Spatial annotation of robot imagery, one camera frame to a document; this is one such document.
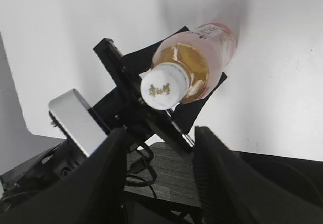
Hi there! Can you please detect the white bottle cap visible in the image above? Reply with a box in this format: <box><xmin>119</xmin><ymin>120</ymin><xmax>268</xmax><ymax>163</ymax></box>
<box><xmin>140</xmin><ymin>62</ymin><xmax>190</xmax><ymax>110</ymax></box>

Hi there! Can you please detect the pink label tea bottle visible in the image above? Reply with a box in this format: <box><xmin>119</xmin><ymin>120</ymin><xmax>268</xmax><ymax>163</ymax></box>
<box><xmin>152</xmin><ymin>23</ymin><xmax>237</xmax><ymax>103</ymax></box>

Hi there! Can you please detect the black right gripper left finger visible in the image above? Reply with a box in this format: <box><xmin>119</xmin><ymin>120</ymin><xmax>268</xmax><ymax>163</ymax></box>
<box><xmin>1</xmin><ymin>128</ymin><xmax>127</xmax><ymax>223</ymax></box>

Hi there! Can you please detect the black camera cable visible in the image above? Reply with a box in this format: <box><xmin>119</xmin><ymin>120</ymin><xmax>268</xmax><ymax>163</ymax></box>
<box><xmin>125</xmin><ymin>143</ymin><xmax>158</xmax><ymax>199</ymax></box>

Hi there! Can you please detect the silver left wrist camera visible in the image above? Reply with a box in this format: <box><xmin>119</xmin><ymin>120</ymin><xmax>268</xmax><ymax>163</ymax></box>
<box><xmin>48</xmin><ymin>89</ymin><xmax>107</xmax><ymax>157</ymax></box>

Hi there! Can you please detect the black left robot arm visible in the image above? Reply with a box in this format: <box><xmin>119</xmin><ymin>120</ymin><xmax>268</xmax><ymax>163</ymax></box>
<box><xmin>1</xmin><ymin>38</ymin><xmax>205</xmax><ymax>223</ymax></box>

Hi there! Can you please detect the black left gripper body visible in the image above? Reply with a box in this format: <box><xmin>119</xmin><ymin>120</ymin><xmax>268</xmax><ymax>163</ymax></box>
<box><xmin>92</xmin><ymin>38</ymin><xmax>194</xmax><ymax>154</ymax></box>

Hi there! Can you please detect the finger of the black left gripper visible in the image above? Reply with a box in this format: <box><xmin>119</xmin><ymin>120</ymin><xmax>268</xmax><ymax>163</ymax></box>
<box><xmin>122</xmin><ymin>26</ymin><xmax>189</xmax><ymax>75</ymax></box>
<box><xmin>171</xmin><ymin>72</ymin><xmax>227</xmax><ymax>134</ymax></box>

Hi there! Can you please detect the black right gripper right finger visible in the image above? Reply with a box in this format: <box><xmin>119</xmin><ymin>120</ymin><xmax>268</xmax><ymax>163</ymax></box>
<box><xmin>194</xmin><ymin>127</ymin><xmax>322</xmax><ymax>223</ymax></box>

